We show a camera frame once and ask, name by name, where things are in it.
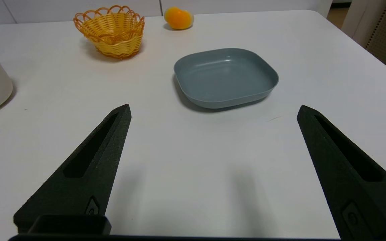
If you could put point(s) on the orange woven basket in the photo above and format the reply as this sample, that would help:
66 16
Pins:
114 41

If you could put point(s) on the blue grey square plate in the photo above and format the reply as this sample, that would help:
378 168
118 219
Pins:
224 77

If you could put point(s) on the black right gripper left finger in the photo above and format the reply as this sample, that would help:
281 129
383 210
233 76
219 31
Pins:
85 174

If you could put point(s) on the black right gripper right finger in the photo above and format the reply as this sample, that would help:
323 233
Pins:
340 180

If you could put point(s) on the white desk leg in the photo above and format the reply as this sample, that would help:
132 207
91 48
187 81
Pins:
360 20

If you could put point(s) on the orange and white toy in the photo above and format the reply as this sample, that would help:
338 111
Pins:
178 18

